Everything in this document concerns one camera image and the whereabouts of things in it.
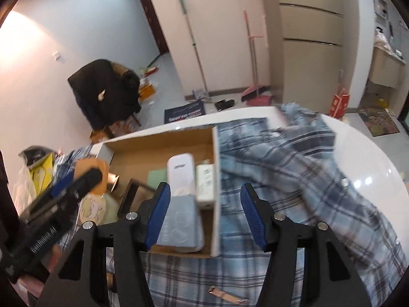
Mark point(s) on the small black charger cube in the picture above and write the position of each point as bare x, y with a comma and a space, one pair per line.
114, 183

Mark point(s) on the red cardboard box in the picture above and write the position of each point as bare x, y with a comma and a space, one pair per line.
339, 104

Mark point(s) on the orange translucent box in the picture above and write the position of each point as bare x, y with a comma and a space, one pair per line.
94, 164

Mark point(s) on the blue door mat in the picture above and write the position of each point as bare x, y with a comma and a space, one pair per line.
185, 112

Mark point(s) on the person's left hand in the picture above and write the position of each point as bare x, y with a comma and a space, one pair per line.
55, 259

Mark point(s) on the plastic bag with yellow contents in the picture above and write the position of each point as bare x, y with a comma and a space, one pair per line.
40, 172

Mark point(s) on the white power adapter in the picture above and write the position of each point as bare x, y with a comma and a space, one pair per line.
205, 185

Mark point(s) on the light blue packet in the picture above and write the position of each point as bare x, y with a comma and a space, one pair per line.
180, 224

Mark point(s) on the round tin with cartoon lid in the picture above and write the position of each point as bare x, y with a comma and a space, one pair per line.
96, 209

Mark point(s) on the green felt pouch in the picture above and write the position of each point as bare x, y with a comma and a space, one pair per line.
157, 179

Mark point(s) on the white light switch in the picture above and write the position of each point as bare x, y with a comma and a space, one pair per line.
57, 56

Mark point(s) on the black shoes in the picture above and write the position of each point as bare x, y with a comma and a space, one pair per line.
225, 104

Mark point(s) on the patterned floor rug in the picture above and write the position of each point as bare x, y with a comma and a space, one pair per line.
378, 121

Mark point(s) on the red dustpan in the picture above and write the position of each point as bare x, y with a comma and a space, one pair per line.
258, 97

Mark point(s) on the black rectangular case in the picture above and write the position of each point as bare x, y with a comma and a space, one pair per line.
127, 198

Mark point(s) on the beige refrigerator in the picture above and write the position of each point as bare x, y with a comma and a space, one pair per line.
306, 38

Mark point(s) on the black jacket on chair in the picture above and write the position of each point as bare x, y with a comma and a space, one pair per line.
102, 92

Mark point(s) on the shallow cardboard box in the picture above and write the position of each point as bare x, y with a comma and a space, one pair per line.
140, 153

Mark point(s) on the dark wooden door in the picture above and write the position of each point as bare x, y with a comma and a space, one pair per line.
153, 19

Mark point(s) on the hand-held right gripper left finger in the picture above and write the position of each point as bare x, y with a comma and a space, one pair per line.
158, 217

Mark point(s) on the blue plaid shirt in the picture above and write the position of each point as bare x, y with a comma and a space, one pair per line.
287, 172

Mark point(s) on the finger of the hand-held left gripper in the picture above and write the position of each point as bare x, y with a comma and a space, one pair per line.
64, 184

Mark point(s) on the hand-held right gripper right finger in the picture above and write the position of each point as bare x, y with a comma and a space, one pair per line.
254, 217

